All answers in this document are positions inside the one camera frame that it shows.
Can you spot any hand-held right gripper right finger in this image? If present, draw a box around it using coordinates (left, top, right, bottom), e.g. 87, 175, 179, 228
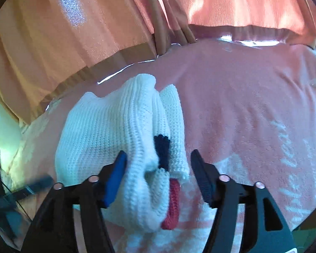
190, 149, 297, 253

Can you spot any cream bedsheet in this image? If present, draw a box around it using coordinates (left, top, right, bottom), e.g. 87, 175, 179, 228
0, 103, 59, 191

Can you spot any white red navy knit sweater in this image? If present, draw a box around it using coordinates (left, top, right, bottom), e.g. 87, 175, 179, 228
55, 74, 193, 234

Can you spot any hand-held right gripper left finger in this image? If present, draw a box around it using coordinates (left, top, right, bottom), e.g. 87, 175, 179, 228
21, 150, 128, 253

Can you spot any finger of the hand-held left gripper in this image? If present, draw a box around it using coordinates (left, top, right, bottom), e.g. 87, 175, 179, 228
12, 176, 54, 199

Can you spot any orange curtain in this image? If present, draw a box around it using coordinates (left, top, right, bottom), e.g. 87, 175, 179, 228
150, 0, 316, 52
0, 0, 198, 124

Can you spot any pink blanket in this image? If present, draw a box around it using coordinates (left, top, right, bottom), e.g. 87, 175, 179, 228
22, 38, 316, 253

